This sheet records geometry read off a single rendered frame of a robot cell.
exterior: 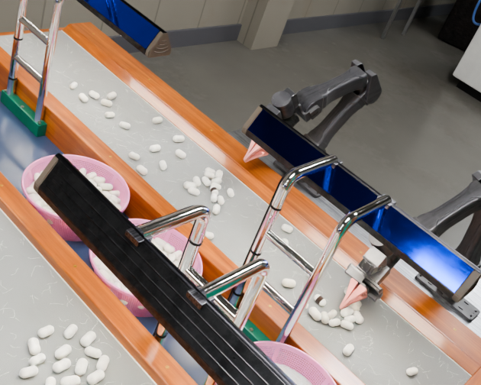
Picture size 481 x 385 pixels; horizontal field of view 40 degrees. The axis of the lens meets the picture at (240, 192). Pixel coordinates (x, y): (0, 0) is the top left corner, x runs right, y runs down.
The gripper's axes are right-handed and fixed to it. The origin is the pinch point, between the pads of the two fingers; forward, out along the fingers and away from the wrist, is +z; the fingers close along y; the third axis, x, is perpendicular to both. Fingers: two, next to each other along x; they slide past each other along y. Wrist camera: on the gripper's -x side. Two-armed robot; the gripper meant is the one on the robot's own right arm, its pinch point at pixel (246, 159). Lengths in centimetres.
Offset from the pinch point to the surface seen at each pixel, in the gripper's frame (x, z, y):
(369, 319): 0, 12, 57
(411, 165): 206, -117, -26
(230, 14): 182, -120, -185
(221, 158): 5.7, 3.3, -9.2
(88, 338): -43, 60, 27
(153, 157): -6.1, 18.8, -18.3
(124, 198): -20.4, 33.8, -5.6
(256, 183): 5.7, 2.4, 5.2
